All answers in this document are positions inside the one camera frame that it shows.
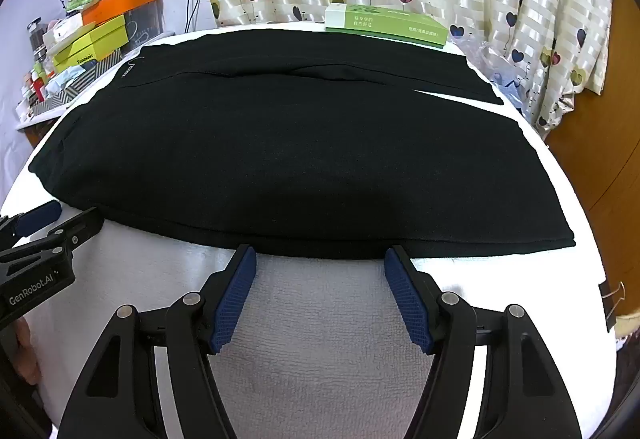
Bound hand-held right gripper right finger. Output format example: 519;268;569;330
384;245;586;439

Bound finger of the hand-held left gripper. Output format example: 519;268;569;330
0;200;62;240
27;206;105;265

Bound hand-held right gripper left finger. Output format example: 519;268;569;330
55;244;258;439

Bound black pants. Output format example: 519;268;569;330
30;30;577;260

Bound person's left hand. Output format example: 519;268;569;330
12;319;45;381

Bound white towel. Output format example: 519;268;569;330
0;22;626;439

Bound black white striped box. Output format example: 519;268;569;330
30;82;88;119

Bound dark jar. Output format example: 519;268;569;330
27;19;47;65

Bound yellow-green box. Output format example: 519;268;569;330
52;14;128;72

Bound small white box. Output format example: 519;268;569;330
42;14;83;45

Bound black binder clip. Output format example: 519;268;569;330
598;281;627;334

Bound clear storage bin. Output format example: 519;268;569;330
125;2;167;52

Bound clear plastic bag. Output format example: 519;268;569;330
450;36;531;110

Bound wooden wardrobe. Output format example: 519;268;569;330
545;0;640;230

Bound green cardboard box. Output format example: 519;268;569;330
325;3;449;51

